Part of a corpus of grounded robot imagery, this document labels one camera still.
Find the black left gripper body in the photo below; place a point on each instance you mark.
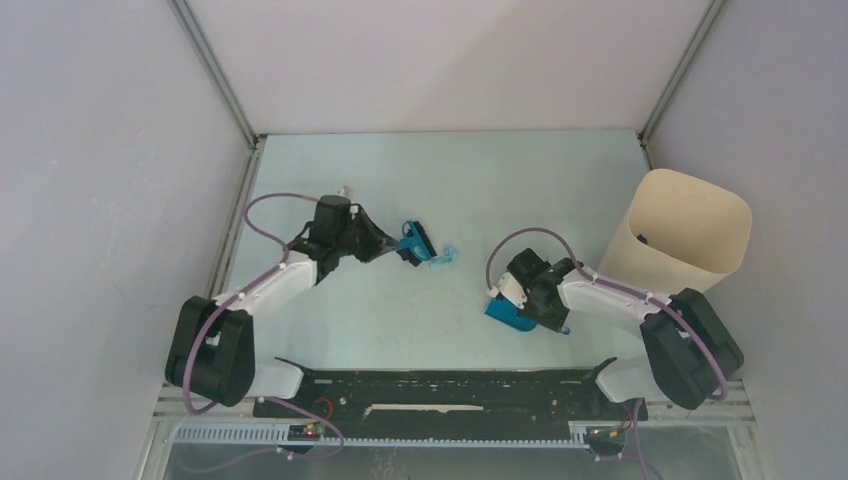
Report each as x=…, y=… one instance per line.
x=346, y=240

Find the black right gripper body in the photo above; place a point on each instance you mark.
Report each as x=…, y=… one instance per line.
x=550, y=316

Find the blue hand brush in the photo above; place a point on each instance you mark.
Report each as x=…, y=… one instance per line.
x=415, y=246

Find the blue dustpan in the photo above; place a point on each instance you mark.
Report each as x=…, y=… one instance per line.
x=510, y=316

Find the light blue scrap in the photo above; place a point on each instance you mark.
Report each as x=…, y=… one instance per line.
x=448, y=256

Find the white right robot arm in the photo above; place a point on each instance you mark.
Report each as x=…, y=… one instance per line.
x=689, y=355

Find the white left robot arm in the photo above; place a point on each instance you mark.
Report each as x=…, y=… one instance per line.
x=213, y=354

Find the beige waste bin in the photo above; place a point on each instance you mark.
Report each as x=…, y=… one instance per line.
x=697, y=234

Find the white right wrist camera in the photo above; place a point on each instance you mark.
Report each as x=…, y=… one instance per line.
x=508, y=287

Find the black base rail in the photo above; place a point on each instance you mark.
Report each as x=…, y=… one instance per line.
x=484, y=406

